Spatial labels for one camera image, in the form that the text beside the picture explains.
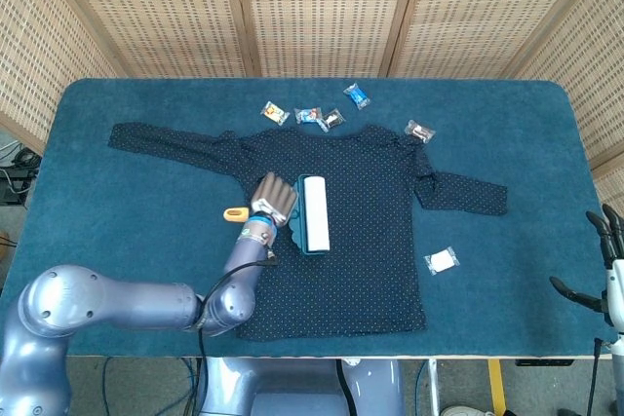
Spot white clear plastic packet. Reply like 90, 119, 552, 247
422, 246, 461, 275

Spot teal lint roller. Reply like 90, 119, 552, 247
222, 173, 332, 257

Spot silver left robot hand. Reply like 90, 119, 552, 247
249, 171, 299, 230

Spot woven rattan folding screen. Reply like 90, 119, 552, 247
0, 0, 624, 208

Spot blue-grey robot torso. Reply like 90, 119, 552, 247
202, 357, 406, 416

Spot yellow candy packet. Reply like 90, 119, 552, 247
261, 100, 289, 125

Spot navy polka dot shirt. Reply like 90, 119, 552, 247
106, 122, 510, 342

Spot dark brown candy packet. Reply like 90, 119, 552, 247
319, 108, 345, 133

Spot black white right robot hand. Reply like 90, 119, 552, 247
549, 203, 624, 330

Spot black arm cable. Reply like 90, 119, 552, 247
196, 250, 280, 416
558, 336, 605, 416

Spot blue white candy packet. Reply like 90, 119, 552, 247
293, 106, 326, 126

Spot black equipment with cables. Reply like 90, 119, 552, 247
0, 140, 43, 208

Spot white sneaker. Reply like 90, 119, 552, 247
441, 403, 496, 416

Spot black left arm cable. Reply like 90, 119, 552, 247
196, 250, 280, 416

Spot brown clear candy packet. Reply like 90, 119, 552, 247
405, 119, 437, 145

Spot blue floor cables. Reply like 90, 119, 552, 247
99, 357, 202, 416

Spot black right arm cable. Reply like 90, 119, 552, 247
558, 336, 605, 416

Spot white table leg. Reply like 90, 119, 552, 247
427, 359, 438, 416

